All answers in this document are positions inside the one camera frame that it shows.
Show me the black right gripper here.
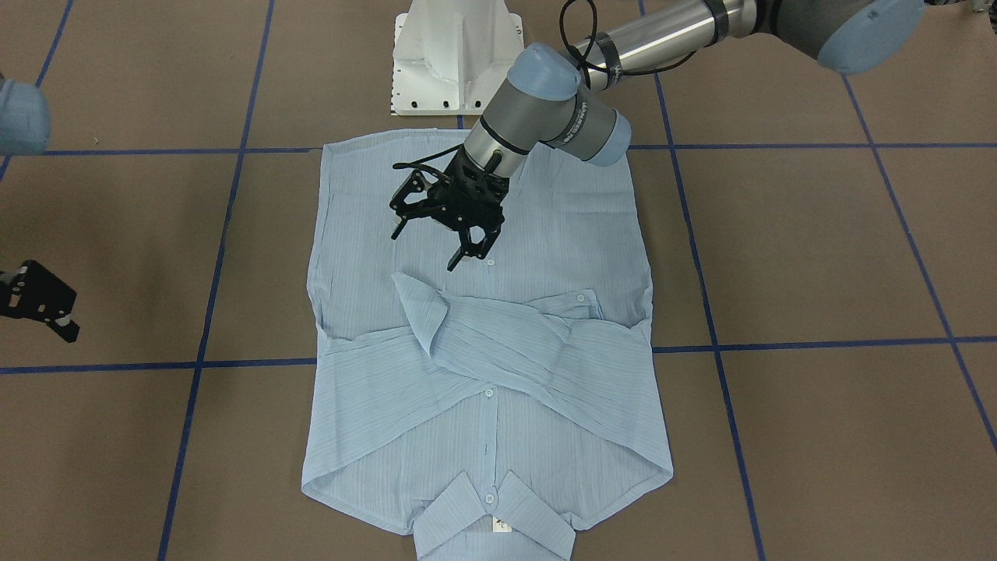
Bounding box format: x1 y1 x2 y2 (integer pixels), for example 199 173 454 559
1 260 79 344

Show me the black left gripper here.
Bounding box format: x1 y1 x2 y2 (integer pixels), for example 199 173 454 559
389 148 510 271

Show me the light blue button shirt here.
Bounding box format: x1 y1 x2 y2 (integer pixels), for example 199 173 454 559
301 130 674 560

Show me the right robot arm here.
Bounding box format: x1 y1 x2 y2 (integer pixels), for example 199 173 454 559
1 77 79 344

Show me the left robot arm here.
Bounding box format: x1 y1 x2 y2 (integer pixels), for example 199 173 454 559
389 1 926 270

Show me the brown paper table cover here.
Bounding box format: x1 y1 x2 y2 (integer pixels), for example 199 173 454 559
2 1 996 560

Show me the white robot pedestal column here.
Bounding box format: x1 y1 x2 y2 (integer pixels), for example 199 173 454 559
389 1 524 116

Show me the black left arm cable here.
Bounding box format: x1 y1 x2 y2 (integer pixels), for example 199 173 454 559
559 0 601 59

